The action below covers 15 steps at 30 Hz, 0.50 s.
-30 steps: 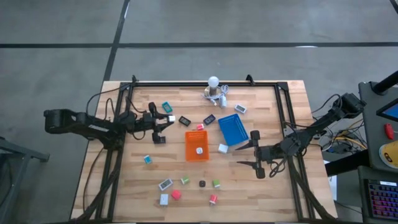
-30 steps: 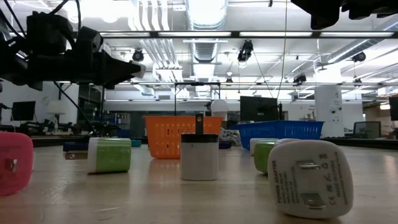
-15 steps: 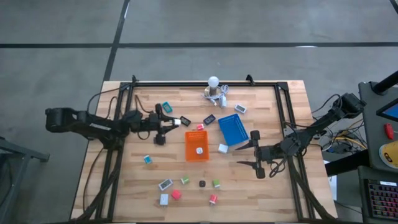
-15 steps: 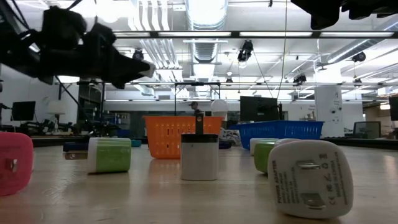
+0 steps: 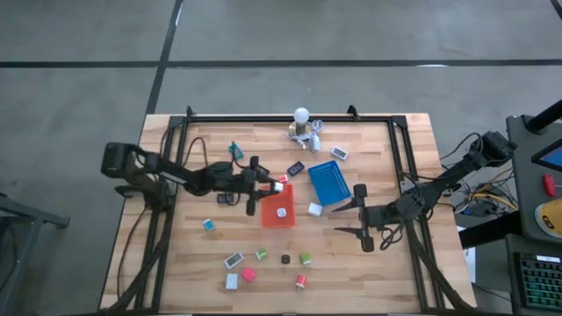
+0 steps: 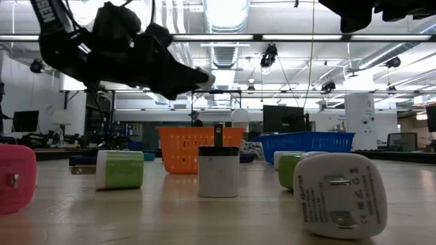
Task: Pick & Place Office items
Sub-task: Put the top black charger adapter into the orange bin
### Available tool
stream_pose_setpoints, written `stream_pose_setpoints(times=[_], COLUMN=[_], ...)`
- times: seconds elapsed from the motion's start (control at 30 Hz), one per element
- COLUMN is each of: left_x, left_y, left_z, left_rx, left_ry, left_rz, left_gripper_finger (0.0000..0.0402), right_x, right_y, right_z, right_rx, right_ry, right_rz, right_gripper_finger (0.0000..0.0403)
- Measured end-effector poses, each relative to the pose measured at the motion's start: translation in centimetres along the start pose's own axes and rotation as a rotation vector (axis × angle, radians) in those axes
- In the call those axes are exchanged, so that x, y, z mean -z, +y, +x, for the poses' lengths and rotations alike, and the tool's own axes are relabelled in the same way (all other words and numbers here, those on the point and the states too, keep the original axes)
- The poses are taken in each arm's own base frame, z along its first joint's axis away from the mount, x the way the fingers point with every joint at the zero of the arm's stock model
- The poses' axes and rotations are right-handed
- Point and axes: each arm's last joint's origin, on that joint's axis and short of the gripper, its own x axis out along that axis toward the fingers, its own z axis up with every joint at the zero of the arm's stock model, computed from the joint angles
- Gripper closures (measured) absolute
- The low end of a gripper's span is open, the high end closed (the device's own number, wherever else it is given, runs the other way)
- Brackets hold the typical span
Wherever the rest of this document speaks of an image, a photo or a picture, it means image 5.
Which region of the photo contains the black cart bar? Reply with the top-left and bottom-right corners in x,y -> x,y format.
458,210 -> 523,250

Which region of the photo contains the grey metal stand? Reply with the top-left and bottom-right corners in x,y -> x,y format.
0,191 -> 71,316

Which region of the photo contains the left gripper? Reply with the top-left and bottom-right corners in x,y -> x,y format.
236,155 -> 285,217

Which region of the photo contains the backlit keyboard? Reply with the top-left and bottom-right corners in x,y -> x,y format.
517,253 -> 562,311

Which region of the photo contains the black pole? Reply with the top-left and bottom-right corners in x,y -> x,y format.
524,98 -> 562,135

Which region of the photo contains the orange plastic basket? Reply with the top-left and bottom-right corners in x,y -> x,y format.
261,183 -> 296,230

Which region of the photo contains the white lamp cord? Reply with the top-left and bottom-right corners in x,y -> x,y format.
285,118 -> 326,153

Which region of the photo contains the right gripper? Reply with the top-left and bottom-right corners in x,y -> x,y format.
331,183 -> 399,254

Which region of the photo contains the teal display meter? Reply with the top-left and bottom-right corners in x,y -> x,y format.
227,140 -> 245,161

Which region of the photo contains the blue tablet screen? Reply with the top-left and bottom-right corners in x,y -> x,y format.
531,139 -> 562,173

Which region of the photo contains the grey console cart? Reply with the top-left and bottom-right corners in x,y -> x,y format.
504,112 -> 562,316

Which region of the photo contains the brass lamp base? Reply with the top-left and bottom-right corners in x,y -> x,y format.
288,120 -> 315,140

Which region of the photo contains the white paper sheet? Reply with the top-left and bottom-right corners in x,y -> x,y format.
456,226 -> 478,284

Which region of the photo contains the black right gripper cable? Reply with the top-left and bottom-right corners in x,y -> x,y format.
378,221 -> 409,252

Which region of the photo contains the yellow round controller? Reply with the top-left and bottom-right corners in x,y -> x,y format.
534,197 -> 562,241

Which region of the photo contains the blue plastic basket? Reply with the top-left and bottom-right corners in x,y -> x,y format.
306,160 -> 352,207

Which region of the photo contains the black cable bundle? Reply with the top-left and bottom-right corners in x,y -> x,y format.
104,205 -> 175,315
406,219 -> 473,315

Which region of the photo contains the brown cable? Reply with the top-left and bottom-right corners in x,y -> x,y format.
116,205 -> 148,299

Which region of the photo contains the red stop button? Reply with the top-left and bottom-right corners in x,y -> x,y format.
543,173 -> 558,198

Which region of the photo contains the black aluminium table frame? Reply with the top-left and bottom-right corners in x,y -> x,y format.
131,104 -> 466,315

